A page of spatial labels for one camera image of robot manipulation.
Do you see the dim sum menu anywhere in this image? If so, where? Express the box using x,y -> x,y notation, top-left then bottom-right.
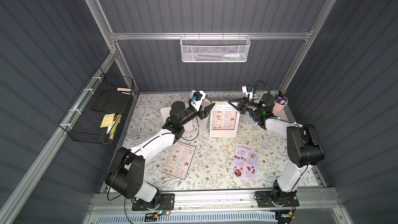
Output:
210,102 -> 239,131
162,142 -> 196,180

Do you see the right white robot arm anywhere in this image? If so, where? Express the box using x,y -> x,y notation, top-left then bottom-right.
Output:
228,80 -> 324,207

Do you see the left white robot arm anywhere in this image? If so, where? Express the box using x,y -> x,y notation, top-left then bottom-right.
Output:
105,100 -> 215,208

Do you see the pink pen cup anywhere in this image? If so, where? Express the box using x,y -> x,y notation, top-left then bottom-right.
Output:
272,102 -> 287,117

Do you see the white tube in basket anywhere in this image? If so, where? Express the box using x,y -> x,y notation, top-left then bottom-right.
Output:
222,53 -> 247,62

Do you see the pink special menu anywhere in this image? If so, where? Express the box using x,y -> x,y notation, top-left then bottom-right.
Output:
231,144 -> 259,183

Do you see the pink eraser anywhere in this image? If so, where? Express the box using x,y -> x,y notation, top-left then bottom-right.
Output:
117,88 -> 131,92

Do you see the black notebook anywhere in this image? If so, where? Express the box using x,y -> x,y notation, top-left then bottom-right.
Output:
91,90 -> 130,114

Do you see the yellow patterned roll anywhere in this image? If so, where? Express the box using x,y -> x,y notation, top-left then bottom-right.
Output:
106,114 -> 121,140

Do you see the yellow sticky notepad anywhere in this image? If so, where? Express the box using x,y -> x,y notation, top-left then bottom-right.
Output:
100,113 -> 116,128

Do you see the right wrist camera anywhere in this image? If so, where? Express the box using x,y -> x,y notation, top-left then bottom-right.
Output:
242,85 -> 253,103

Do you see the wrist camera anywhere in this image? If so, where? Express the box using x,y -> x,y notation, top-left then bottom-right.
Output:
242,85 -> 253,103
189,90 -> 206,112

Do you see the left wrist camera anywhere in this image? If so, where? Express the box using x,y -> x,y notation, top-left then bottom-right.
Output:
189,90 -> 206,112

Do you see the white wire mesh basket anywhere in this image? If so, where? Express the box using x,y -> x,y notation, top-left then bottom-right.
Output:
179,34 -> 251,63

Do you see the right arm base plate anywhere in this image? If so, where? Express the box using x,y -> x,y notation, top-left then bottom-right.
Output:
254,190 -> 300,207

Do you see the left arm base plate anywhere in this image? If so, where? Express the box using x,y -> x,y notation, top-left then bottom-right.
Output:
132,193 -> 175,211

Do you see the black wire wall basket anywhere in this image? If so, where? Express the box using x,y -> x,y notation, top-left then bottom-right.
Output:
59,68 -> 134,144

